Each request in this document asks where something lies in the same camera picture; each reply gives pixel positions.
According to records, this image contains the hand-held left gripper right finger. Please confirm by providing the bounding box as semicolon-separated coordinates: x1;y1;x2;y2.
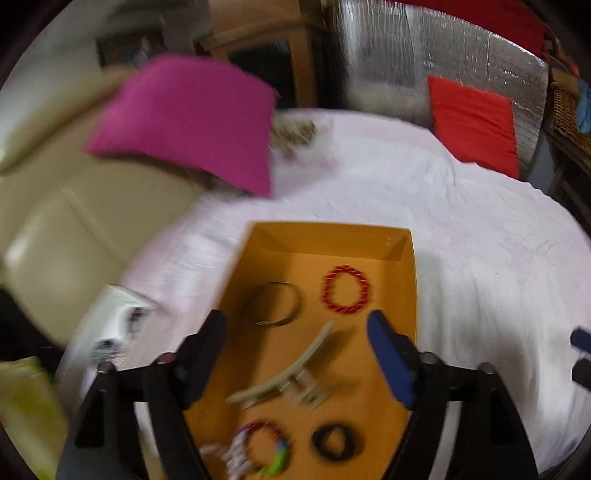
367;309;539;480

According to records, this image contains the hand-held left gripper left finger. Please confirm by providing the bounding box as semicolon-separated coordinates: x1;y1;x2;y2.
55;309;228;480

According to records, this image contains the beige hair claw clip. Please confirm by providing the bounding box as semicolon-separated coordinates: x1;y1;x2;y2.
226;322;335;411

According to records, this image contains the red bead bracelet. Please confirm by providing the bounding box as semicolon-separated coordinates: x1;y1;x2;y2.
322;265;371;315

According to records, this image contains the black bangle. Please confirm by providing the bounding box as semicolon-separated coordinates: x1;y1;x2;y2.
242;281;302;328

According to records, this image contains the white bead bracelet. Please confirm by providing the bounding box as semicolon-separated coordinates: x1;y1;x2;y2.
201;440;250;480

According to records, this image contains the black hair tie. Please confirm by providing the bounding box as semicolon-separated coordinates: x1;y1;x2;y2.
311;424;356;462

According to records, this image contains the multicolour bead bracelet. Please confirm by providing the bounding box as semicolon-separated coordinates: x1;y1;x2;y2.
233;419;293;478

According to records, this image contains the orange cardboard box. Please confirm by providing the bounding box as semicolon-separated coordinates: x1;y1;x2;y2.
182;222;419;480

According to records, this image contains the white printed box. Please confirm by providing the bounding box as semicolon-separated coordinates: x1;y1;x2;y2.
88;284;160;370

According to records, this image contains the yellow-green bag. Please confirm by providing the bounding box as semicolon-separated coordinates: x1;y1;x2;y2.
0;355;70;480

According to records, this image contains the cream leather sofa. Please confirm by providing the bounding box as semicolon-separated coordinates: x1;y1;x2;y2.
0;65;208;352

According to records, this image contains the wicker basket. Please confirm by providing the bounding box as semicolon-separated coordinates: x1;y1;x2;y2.
551;69;591;153

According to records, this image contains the blue cloth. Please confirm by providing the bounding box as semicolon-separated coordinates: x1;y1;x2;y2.
575;80;591;132

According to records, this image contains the pink cushion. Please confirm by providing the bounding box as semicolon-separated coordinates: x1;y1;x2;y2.
85;55;280;197

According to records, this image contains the speckled beige object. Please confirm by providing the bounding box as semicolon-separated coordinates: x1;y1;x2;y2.
270;115;319;151

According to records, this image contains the red cushion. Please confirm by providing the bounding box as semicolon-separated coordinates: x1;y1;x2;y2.
427;76;522;180

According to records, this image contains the silver insulation sheet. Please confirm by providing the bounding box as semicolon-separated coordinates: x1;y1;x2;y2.
339;0;552;174

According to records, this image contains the red cloth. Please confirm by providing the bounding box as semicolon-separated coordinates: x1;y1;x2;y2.
388;0;548;51

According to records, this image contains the wooden side table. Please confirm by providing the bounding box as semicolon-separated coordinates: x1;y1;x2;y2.
198;0;324;109

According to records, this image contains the wooden shelf frame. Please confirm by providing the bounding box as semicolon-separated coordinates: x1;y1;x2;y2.
547;134;591;222

